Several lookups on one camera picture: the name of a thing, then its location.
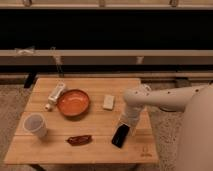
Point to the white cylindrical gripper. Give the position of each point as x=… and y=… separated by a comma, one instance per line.
x=130, y=116

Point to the wooden table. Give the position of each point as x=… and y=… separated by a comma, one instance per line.
x=98, y=122

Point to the orange bowl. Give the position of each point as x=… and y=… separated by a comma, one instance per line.
x=73, y=103

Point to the white tube bottle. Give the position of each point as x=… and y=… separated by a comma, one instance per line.
x=54, y=95

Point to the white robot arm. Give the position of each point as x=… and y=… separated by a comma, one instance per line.
x=195, y=147

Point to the dark red snack bar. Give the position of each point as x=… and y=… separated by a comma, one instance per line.
x=79, y=140

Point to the white rectangular block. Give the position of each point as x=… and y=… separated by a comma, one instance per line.
x=108, y=102

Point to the black rectangular eraser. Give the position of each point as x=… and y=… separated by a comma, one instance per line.
x=120, y=135

